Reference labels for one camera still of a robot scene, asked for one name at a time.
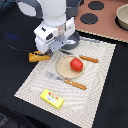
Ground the pink toy stove board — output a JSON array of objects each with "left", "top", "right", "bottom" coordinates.
[{"left": 75, "top": 0, "right": 128, "bottom": 43}]

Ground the red tomato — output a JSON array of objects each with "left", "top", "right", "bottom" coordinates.
[{"left": 70, "top": 58, "right": 83, "bottom": 71}]

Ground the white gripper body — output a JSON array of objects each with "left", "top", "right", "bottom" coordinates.
[{"left": 34, "top": 18, "right": 75, "bottom": 53}]

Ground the yellow butter box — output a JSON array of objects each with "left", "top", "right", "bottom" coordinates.
[{"left": 40, "top": 89, "right": 64, "bottom": 109}]

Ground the grey saucepan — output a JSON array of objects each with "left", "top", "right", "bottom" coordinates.
[{"left": 62, "top": 31, "right": 99, "bottom": 50}]

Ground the orange bread loaf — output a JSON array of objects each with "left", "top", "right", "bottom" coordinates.
[{"left": 29, "top": 51, "right": 50, "bottom": 62}]

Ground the beige bowl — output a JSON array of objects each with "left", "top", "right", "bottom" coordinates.
[{"left": 116, "top": 4, "right": 128, "bottom": 30}]

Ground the wooden handled knife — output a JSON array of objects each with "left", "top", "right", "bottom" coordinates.
[{"left": 60, "top": 48, "right": 100, "bottom": 64}]

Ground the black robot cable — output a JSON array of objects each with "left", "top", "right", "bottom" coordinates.
[{"left": 0, "top": 29, "right": 38, "bottom": 54}]

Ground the woven beige placemat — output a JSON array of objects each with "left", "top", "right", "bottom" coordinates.
[{"left": 15, "top": 40, "right": 116, "bottom": 128}]

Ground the round wooden plate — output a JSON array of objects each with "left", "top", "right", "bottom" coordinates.
[{"left": 57, "top": 55, "right": 84, "bottom": 79}]

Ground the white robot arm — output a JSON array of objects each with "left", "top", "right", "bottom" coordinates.
[{"left": 16, "top": 0, "right": 79, "bottom": 54}]

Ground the wooden handled fork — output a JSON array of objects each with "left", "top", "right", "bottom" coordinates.
[{"left": 45, "top": 72, "right": 87, "bottom": 90}]

